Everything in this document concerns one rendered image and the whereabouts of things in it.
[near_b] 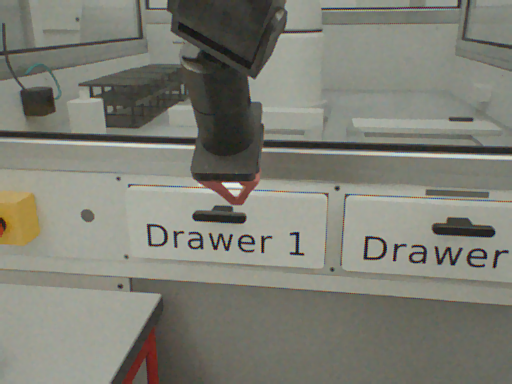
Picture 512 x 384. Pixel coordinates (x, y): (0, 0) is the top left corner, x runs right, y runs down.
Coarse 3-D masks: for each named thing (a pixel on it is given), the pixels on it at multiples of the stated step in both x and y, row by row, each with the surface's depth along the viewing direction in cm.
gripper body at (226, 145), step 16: (240, 112) 44; (256, 112) 51; (208, 128) 45; (224, 128) 45; (240, 128) 46; (256, 128) 50; (208, 144) 48; (224, 144) 47; (240, 144) 47; (256, 144) 49; (192, 160) 48; (208, 160) 48; (224, 160) 48; (240, 160) 47; (256, 160) 48; (192, 176) 48; (208, 176) 47; (224, 176) 47; (240, 176) 47
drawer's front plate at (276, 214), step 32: (128, 192) 69; (160, 192) 68; (192, 192) 68; (256, 192) 67; (128, 224) 71; (160, 224) 70; (192, 224) 69; (224, 224) 69; (256, 224) 68; (288, 224) 67; (320, 224) 67; (160, 256) 72; (192, 256) 71; (224, 256) 70; (256, 256) 70; (288, 256) 69; (320, 256) 68
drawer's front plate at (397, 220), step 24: (360, 216) 66; (384, 216) 65; (408, 216) 65; (432, 216) 64; (456, 216) 64; (480, 216) 63; (504, 216) 63; (360, 240) 67; (408, 240) 66; (432, 240) 65; (456, 240) 65; (480, 240) 64; (504, 240) 64; (360, 264) 68; (384, 264) 68; (408, 264) 67; (432, 264) 67; (456, 264) 66; (480, 264) 66; (504, 264) 65
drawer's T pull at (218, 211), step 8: (216, 208) 66; (224, 208) 66; (232, 208) 67; (192, 216) 65; (200, 216) 65; (208, 216) 65; (216, 216) 64; (224, 216) 64; (232, 216) 64; (240, 216) 64
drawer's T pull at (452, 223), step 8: (440, 224) 61; (448, 224) 61; (456, 224) 61; (464, 224) 61; (472, 224) 62; (440, 232) 61; (448, 232) 61; (456, 232) 61; (464, 232) 61; (472, 232) 60; (480, 232) 60; (488, 232) 60
